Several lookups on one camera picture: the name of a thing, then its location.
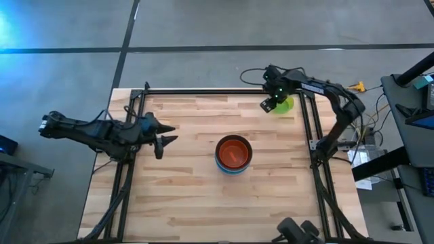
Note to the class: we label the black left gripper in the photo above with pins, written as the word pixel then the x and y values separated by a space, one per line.
pixel 147 130

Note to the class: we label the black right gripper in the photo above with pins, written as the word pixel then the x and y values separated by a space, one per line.
pixel 281 89

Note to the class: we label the green bowl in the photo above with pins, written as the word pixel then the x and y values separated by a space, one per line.
pixel 287 106

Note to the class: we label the blue bowl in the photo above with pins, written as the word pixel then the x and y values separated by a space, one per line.
pixel 222 167

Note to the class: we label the black bowl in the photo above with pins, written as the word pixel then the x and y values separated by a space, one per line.
pixel 234 136

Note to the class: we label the orange bowl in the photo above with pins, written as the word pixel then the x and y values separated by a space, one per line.
pixel 237 149

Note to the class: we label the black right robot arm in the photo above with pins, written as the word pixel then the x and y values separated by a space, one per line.
pixel 342 108

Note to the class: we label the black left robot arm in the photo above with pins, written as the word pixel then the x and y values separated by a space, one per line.
pixel 84 130

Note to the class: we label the grey desk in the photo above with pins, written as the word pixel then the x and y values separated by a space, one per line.
pixel 393 98

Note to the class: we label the black desk support beam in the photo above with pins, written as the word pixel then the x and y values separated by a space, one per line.
pixel 379 164

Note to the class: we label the black desk holder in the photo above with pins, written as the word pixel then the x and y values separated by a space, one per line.
pixel 405 110

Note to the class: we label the white paper sheet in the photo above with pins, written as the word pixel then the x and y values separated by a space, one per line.
pixel 364 184

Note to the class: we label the black slanted pole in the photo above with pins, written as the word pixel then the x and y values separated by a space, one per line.
pixel 415 69

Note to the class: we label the tablet with blue screen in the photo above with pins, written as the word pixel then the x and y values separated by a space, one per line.
pixel 422 122

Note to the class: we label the blue-lit dark device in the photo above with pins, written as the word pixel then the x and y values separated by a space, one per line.
pixel 6 144

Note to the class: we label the black keyboard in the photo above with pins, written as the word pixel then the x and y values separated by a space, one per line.
pixel 429 183

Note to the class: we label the black aluminium table frame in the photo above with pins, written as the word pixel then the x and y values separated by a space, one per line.
pixel 220 91

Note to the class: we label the black table-level camera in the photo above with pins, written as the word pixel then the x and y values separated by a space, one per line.
pixel 291 232

